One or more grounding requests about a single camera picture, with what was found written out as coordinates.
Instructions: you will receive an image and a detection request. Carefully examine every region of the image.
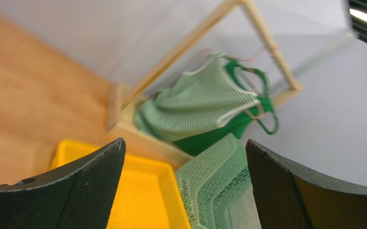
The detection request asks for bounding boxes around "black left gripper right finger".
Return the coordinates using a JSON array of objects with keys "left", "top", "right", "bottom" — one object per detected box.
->
[{"left": 245, "top": 139, "right": 367, "bottom": 229}]

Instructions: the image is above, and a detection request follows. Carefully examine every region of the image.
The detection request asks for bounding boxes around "yellow plastic tray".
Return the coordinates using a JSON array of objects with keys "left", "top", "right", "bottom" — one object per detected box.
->
[{"left": 49, "top": 139, "right": 192, "bottom": 229}]

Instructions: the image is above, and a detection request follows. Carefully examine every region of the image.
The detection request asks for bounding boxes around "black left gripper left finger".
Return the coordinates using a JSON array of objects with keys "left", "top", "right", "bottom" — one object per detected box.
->
[{"left": 0, "top": 138, "right": 126, "bottom": 229}]

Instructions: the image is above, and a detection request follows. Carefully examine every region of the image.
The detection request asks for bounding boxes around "pink wire hanger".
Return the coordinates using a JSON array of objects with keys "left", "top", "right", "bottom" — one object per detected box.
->
[{"left": 199, "top": 47, "right": 266, "bottom": 120}]

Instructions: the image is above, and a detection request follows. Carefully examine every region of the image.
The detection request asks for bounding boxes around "green white striped tank top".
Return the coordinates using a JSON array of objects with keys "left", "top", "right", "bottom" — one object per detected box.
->
[{"left": 134, "top": 52, "right": 260, "bottom": 143}]

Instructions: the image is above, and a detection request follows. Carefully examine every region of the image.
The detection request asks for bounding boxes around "wooden clothes rack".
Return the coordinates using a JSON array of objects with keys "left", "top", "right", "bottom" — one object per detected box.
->
[{"left": 107, "top": 0, "right": 303, "bottom": 169}]

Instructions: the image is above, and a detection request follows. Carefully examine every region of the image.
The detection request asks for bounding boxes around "mint green file organizer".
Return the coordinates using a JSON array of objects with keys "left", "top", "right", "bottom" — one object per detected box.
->
[{"left": 175, "top": 134, "right": 251, "bottom": 229}]

